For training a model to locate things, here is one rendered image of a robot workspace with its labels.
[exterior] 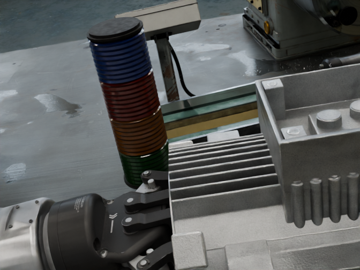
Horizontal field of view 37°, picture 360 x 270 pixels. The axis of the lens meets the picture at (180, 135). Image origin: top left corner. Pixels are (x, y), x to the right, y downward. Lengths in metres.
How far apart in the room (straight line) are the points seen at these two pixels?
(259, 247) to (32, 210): 0.18
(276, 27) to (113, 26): 0.90
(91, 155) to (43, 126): 0.23
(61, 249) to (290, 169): 0.18
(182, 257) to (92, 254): 0.08
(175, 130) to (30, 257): 0.62
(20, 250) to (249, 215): 0.17
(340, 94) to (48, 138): 0.96
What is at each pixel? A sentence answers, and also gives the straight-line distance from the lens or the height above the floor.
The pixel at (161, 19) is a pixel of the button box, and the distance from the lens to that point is 1.10.
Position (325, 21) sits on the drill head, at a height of 0.97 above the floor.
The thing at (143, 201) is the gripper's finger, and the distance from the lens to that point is 0.44.
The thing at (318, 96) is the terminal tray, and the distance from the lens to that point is 0.45.
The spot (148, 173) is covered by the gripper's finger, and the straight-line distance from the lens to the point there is 0.48.
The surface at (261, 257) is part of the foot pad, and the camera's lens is 0.37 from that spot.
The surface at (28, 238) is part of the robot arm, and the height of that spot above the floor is 1.14.
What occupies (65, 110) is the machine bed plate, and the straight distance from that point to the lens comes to 1.43.
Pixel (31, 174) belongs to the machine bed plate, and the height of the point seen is 0.80.
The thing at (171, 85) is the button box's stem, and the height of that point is 0.91.
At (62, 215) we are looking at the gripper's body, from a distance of 0.43.
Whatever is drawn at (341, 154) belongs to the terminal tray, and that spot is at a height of 1.18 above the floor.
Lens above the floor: 1.38
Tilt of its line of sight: 30 degrees down
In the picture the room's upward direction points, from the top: 11 degrees counter-clockwise
